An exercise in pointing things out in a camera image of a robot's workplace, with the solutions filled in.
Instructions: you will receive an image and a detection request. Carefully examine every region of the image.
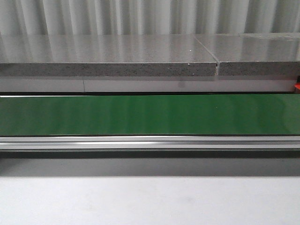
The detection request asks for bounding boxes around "grey stone counter slab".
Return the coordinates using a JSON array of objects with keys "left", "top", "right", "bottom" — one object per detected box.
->
[{"left": 0, "top": 33, "right": 300, "bottom": 78}]

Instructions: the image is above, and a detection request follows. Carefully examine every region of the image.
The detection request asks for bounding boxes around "green conveyor belt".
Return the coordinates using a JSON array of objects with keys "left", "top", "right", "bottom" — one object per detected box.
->
[{"left": 0, "top": 94, "right": 300, "bottom": 136}]

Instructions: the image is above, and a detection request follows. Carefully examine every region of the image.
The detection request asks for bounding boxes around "red plastic object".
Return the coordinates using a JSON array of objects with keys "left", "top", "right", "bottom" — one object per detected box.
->
[{"left": 294, "top": 76, "right": 300, "bottom": 94}]

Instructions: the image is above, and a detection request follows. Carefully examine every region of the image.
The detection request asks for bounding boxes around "white pleated curtain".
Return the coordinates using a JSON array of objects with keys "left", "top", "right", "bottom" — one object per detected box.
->
[{"left": 0, "top": 0, "right": 300, "bottom": 35}]

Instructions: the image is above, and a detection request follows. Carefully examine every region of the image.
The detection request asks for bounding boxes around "aluminium conveyor side rail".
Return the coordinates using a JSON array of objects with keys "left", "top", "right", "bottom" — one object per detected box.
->
[{"left": 0, "top": 135, "right": 300, "bottom": 158}]

